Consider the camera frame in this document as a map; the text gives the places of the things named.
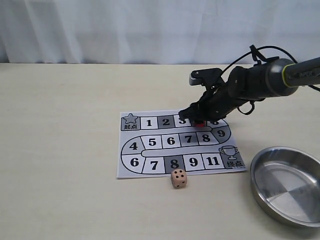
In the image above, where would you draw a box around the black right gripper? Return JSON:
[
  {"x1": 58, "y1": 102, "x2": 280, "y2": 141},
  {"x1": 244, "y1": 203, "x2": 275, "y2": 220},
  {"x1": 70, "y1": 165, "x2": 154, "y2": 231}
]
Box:
[{"x1": 178, "y1": 65, "x2": 270, "y2": 123}]

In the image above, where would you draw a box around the paper game board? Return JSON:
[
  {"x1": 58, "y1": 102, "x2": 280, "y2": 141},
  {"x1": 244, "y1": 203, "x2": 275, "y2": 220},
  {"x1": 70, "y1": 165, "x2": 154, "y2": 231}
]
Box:
[{"x1": 116, "y1": 110, "x2": 247, "y2": 179}]

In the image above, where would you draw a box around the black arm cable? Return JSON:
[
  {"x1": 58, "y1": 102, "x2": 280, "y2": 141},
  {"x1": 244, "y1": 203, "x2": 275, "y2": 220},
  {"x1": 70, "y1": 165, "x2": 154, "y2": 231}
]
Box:
[{"x1": 221, "y1": 44, "x2": 320, "y2": 116}]

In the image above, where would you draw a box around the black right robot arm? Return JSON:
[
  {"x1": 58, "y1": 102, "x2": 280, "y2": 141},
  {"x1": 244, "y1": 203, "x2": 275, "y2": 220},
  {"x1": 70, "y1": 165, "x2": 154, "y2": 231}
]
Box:
[{"x1": 178, "y1": 58, "x2": 320, "y2": 125}]

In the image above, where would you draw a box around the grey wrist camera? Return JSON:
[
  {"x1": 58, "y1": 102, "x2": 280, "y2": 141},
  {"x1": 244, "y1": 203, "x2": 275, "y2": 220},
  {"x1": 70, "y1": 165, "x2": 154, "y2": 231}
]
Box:
[{"x1": 189, "y1": 68, "x2": 224, "y2": 88}]

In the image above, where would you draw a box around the white curtain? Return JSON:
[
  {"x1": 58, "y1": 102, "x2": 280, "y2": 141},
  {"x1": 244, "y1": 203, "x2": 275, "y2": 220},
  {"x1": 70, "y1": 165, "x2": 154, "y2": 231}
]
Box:
[{"x1": 0, "y1": 0, "x2": 320, "y2": 65}]

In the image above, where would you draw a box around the beige wooden die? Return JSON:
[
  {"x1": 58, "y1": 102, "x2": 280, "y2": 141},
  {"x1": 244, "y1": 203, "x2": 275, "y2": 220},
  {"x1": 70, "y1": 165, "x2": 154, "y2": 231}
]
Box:
[{"x1": 170, "y1": 168, "x2": 188, "y2": 189}]

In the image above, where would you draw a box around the red cylinder game piece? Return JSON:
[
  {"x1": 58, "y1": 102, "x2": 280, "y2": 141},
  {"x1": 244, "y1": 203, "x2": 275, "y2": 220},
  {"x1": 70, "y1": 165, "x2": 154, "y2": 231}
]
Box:
[{"x1": 191, "y1": 120, "x2": 206, "y2": 127}]

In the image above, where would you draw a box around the metal round tray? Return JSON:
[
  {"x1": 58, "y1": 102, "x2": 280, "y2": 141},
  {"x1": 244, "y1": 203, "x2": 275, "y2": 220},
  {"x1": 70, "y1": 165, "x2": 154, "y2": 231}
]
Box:
[{"x1": 250, "y1": 146, "x2": 320, "y2": 228}]

